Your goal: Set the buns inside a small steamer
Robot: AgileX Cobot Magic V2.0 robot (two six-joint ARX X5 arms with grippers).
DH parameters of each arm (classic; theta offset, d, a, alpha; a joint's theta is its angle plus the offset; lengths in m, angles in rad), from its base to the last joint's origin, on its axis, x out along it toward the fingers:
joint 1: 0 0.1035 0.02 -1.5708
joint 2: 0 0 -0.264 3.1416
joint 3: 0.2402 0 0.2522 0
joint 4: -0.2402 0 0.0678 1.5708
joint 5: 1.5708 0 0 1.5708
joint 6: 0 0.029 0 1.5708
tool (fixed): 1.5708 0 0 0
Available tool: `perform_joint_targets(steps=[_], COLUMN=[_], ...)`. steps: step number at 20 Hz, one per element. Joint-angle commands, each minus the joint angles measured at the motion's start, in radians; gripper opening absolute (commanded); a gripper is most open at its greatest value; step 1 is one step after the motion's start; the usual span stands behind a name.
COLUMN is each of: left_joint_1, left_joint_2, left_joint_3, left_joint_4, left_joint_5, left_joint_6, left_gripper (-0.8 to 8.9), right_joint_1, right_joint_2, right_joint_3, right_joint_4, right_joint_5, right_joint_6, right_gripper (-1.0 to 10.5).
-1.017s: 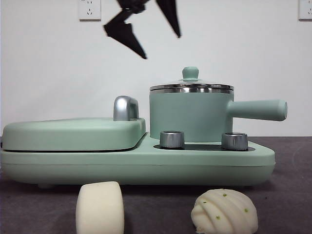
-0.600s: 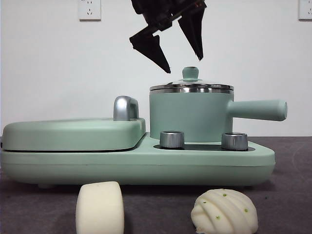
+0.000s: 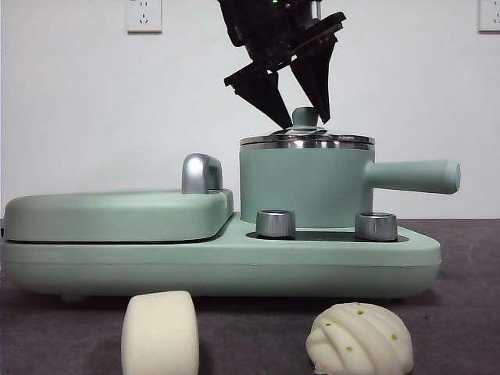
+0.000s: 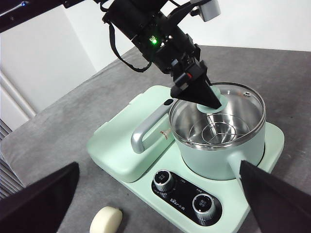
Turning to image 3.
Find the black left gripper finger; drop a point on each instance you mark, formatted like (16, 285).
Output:
(318, 82)
(265, 97)

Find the glass pot lid green knob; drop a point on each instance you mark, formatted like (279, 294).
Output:
(305, 117)

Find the smooth white cylindrical bun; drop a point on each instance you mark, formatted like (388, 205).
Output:
(160, 336)

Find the ridged white bun green specks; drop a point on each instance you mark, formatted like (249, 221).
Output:
(359, 343)

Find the silver control knob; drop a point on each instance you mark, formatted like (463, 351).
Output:
(275, 226)
(376, 228)

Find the mint green breakfast machine base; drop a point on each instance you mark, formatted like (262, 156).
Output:
(234, 269)

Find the mint green griddle cover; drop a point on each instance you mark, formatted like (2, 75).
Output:
(109, 216)

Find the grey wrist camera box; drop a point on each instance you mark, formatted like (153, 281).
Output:
(314, 8)

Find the white wall socket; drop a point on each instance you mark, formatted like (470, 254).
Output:
(490, 15)
(143, 17)

